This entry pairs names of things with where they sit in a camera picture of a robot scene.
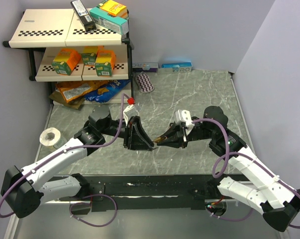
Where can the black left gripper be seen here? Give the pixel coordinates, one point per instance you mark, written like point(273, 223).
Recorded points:
point(136, 138)

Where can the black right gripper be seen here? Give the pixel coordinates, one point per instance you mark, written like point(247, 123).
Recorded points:
point(175, 136)

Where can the small brass padlock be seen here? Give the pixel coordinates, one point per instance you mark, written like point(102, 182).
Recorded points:
point(159, 139)

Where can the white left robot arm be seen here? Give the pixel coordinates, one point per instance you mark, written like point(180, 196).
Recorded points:
point(24, 190)

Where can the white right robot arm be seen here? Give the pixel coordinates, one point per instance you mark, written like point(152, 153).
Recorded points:
point(243, 176)

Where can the purple striped sponge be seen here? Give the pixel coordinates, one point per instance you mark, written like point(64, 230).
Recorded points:
point(144, 83)

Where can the blue snack bag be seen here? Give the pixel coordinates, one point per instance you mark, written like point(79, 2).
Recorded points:
point(106, 91)

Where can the blue white toothpaste box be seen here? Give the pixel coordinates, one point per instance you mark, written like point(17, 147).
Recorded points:
point(175, 68)

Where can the purple white toothpaste box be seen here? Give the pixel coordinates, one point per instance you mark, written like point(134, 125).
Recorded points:
point(145, 67)

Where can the orange snack bag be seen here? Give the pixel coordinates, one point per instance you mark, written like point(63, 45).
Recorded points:
point(74, 89)

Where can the orange green box right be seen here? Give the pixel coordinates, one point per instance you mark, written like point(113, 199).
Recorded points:
point(104, 64)

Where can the orange green box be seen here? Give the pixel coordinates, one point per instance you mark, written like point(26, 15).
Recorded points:
point(65, 61)
point(104, 64)
point(89, 54)

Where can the cream black shelf rack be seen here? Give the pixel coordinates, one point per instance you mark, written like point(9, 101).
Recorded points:
point(44, 32)

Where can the white tape roll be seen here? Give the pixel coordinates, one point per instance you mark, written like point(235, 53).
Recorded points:
point(52, 139)

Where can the orange green box middle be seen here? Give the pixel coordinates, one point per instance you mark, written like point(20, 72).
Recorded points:
point(89, 54)

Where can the orange green box left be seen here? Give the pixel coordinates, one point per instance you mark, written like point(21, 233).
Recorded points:
point(65, 61)

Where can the teal white box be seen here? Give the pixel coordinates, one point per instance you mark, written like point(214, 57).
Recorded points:
point(117, 24)

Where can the black long box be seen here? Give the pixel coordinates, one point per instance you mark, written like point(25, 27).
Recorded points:
point(83, 15)

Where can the orange yellow top box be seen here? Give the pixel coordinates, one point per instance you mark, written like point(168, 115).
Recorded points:
point(114, 8)

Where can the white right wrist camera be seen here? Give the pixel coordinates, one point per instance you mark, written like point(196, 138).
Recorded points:
point(184, 116)

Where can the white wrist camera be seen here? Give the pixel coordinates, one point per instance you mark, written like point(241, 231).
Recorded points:
point(184, 116)
point(131, 110)

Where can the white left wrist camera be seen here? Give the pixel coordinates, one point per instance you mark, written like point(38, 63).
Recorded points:
point(131, 110)

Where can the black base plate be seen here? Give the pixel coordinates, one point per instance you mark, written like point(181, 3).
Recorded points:
point(133, 192)

